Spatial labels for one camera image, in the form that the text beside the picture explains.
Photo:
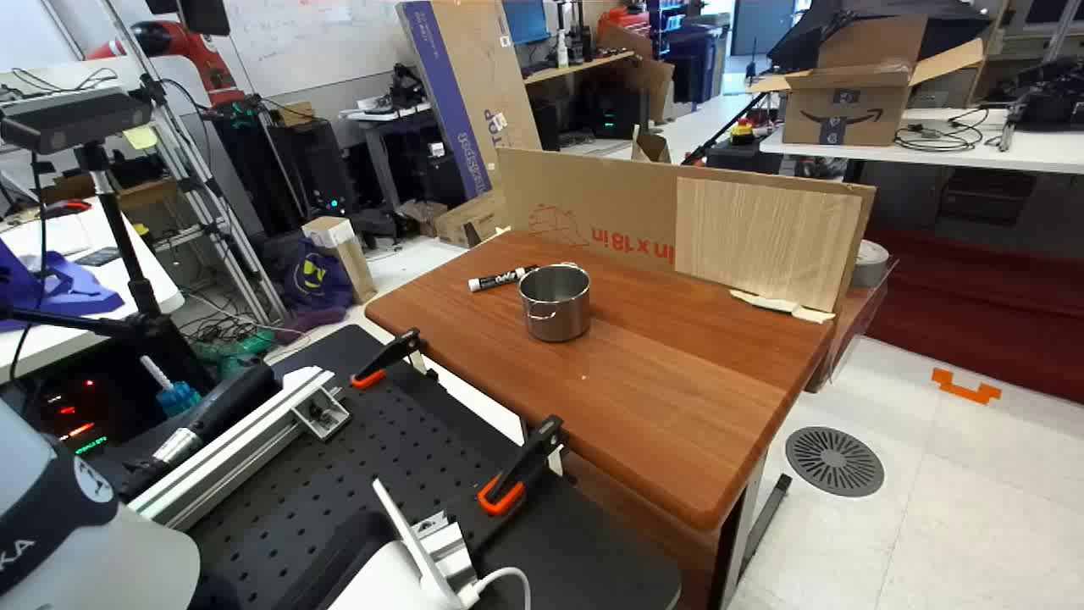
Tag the black perforated base board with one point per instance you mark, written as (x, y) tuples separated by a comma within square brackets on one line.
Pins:
[(338, 486)]

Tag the grey bucket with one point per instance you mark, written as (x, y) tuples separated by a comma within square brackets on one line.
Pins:
[(868, 265)]

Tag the aluminium extrusion with bracket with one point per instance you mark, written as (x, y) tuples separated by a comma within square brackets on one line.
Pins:
[(231, 452)]

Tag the yellow red emergency stop button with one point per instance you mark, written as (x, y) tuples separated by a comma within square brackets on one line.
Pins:
[(746, 128)]

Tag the wooden table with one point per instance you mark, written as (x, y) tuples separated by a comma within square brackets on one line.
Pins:
[(663, 384)]

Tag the long brown cardboard panel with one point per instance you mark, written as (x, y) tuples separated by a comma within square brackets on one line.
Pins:
[(731, 224)]

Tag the small tan box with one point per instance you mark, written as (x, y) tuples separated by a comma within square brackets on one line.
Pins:
[(344, 257)]

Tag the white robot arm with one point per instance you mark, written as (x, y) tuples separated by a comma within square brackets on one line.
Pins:
[(70, 531)]

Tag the white power adapter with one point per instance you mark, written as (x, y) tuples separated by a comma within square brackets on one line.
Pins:
[(438, 548)]

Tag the black orange bar clamp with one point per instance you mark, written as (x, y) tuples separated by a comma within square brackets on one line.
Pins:
[(386, 358), (522, 465)]

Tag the white work table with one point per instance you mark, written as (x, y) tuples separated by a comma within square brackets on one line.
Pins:
[(1016, 153)]

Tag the steel cooking pot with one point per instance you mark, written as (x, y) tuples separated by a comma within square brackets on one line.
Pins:
[(552, 308)]

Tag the orange floor marker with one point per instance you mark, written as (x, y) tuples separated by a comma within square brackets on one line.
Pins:
[(966, 389)]

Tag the purple bag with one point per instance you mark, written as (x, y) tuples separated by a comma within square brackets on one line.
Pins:
[(307, 275)]

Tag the open cardboard shipping box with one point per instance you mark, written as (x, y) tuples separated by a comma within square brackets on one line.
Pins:
[(846, 103)]

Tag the black camera tripod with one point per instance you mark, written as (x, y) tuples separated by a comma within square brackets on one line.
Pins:
[(123, 248)]

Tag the round metal floor drain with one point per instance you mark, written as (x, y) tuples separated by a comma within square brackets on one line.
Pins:
[(835, 463)]

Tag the white desk with papers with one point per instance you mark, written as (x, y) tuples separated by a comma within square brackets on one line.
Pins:
[(70, 339)]

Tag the black controller box with lights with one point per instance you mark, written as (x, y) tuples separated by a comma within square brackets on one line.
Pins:
[(77, 396)]

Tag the purple cloth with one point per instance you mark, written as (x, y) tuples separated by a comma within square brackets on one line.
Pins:
[(54, 291)]

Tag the black white marker pen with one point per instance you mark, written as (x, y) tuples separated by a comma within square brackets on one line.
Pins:
[(499, 280)]

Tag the grey stereo camera on tripod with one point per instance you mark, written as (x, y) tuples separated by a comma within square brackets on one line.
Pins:
[(70, 116)]

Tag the tall cardboard box blue side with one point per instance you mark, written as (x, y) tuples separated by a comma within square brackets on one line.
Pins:
[(486, 78)]

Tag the metal shelving rack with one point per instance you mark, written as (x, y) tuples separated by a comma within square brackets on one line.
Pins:
[(213, 216)]

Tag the torn cardboard scraps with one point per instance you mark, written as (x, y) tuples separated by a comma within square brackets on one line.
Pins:
[(779, 303)]

